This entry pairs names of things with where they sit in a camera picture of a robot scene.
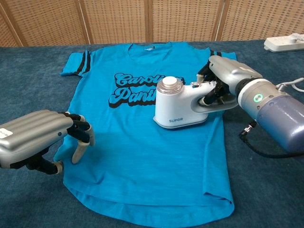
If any blue Carolina Panthers shirt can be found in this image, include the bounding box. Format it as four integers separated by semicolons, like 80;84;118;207
53;41;238;228

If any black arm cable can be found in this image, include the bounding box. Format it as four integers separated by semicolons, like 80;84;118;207
238;121;304;159

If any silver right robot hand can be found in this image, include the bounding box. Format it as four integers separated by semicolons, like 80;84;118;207
196;56;263;106

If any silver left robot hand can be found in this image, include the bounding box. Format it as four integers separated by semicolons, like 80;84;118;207
0;109;95;175

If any white handheld steam iron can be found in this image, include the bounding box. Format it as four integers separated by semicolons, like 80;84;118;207
153;76;238;130

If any dark teal table cloth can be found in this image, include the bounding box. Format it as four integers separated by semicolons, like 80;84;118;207
0;39;304;228

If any white power strip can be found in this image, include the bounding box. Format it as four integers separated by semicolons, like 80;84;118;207
263;33;304;53

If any woven wooden folding screen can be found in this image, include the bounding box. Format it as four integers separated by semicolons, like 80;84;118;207
0;0;304;48

